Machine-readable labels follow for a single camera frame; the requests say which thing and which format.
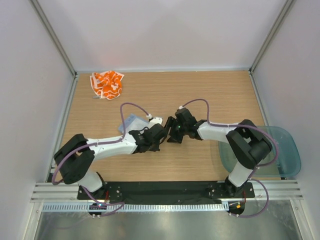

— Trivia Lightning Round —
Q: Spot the clear teal plastic container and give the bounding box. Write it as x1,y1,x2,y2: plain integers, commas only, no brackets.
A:
218,126,301,178

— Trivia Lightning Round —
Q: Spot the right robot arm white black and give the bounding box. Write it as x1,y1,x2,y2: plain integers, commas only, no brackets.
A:
164,107,273,198

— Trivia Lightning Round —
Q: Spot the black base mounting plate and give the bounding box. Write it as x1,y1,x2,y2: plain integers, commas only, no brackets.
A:
92,181,255,205

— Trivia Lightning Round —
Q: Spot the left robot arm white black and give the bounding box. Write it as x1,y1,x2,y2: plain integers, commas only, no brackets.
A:
52,123,167,200

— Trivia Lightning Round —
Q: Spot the blue bear towel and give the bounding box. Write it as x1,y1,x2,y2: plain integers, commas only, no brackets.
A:
124,113,149,133

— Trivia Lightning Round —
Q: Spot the orange white patterned towel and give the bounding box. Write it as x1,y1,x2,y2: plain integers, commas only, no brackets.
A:
89,70,125,101

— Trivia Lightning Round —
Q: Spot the aluminium frame rail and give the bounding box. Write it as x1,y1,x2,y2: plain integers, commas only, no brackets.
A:
31,180,304,202

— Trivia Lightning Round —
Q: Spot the white slotted cable duct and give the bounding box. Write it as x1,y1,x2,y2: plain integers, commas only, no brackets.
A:
42,201,229,213

